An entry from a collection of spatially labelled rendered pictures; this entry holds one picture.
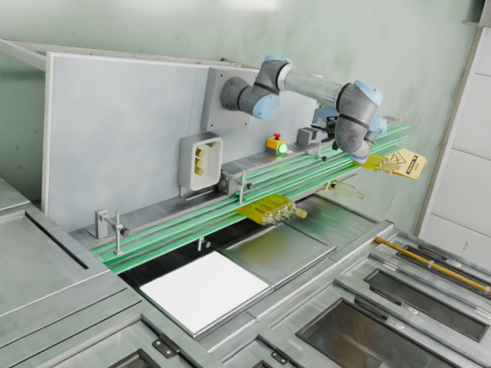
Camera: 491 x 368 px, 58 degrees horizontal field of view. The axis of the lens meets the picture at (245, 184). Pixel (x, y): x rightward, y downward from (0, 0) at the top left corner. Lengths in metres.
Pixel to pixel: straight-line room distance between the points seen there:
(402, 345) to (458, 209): 6.40
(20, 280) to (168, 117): 0.88
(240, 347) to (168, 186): 0.77
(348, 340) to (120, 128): 1.14
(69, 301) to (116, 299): 0.11
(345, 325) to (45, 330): 1.10
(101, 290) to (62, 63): 0.74
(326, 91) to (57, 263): 1.08
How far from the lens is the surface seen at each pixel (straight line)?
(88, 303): 1.18
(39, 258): 1.38
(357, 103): 1.63
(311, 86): 1.74
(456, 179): 7.99
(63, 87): 1.59
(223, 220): 2.05
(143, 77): 1.74
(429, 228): 8.40
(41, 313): 1.17
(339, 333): 1.77
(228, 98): 1.93
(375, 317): 1.88
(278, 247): 2.08
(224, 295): 1.75
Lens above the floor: 2.13
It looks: 36 degrees down
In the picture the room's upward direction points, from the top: 116 degrees clockwise
